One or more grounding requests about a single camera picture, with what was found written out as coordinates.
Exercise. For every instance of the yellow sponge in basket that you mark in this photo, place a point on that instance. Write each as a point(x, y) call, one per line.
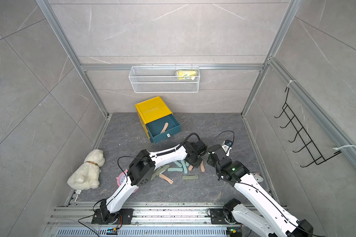
point(186, 74)

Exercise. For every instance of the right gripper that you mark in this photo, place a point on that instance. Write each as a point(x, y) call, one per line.
point(209, 161)

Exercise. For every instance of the yellow drawer cabinet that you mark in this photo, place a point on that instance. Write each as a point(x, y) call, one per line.
point(151, 110)

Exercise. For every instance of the pink alarm clock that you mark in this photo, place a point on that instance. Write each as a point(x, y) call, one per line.
point(122, 178)

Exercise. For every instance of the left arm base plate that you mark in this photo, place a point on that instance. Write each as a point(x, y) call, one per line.
point(124, 217)

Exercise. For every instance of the olive knife lower right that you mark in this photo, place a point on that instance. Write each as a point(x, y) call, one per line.
point(190, 177)

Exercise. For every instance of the olive knife long diagonal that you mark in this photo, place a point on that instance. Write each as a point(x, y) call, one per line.
point(161, 170)

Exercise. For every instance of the white wire wall basket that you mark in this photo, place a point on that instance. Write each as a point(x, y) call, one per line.
point(162, 79)

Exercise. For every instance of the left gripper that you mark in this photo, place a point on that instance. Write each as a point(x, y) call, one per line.
point(200, 159)

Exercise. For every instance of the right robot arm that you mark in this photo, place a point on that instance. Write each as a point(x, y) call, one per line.
point(273, 220)

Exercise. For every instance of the olive knife under diagonal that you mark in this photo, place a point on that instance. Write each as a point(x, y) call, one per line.
point(154, 176)

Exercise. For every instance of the mint knife horizontal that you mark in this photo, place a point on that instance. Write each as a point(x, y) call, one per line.
point(175, 169)

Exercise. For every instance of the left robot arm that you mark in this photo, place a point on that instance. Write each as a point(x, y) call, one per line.
point(140, 172)

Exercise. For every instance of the black wire hook rack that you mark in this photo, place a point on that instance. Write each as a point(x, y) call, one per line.
point(302, 135)

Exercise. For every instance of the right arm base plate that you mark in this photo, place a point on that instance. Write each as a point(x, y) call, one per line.
point(217, 217)

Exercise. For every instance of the white plush dog toy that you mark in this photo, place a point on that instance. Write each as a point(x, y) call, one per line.
point(87, 175)

